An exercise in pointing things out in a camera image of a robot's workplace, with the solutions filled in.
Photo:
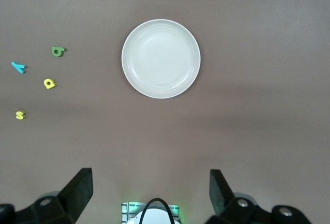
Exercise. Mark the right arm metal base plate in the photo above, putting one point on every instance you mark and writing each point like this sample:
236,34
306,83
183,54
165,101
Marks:
124,212

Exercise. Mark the green foam letter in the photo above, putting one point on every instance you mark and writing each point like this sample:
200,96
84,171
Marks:
62,49

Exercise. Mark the yellow foam letter s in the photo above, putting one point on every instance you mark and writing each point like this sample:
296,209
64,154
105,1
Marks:
20,114

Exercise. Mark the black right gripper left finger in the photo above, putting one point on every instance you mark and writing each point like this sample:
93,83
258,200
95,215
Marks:
64,208

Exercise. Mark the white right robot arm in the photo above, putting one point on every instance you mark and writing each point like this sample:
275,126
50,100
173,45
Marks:
154,217

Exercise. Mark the yellow foam letter a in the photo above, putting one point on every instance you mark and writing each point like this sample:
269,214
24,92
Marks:
53,84

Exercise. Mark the beige round plate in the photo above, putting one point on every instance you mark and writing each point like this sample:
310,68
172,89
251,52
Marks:
161,59

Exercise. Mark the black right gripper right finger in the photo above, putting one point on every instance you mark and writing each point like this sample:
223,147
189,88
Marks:
232,211

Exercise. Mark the teal foam letter y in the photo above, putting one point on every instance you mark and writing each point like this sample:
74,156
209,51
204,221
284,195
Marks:
20,67

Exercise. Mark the brown table cover sheet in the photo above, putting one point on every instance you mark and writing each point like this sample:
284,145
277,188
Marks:
232,131

